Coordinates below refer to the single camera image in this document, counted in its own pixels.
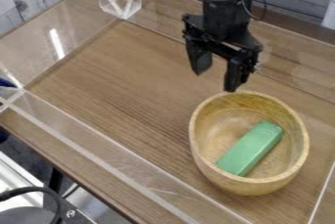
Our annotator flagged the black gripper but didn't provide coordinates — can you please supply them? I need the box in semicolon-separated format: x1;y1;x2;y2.
182;0;263;92

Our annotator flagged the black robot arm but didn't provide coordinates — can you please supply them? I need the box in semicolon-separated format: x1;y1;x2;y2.
182;0;263;92

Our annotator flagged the brown wooden bowl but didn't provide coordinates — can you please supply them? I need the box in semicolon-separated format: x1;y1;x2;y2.
189;91;310;196

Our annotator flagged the green rectangular block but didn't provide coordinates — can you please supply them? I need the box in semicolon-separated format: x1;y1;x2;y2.
214;120;284;176

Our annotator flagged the blue object at edge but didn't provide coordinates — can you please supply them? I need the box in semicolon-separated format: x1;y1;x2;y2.
0;77;17;88

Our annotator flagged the black table leg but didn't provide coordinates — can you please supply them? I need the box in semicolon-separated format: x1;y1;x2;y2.
48;168;64;193

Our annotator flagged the clear acrylic enclosure wall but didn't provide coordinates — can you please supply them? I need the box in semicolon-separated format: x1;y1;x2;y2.
0;0;335;224

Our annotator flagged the black metal bracket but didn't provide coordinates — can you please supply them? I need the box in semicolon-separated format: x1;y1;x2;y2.
43;188;96;224

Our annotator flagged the black cable loop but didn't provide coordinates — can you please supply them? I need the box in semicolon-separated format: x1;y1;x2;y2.
0;186;63;224

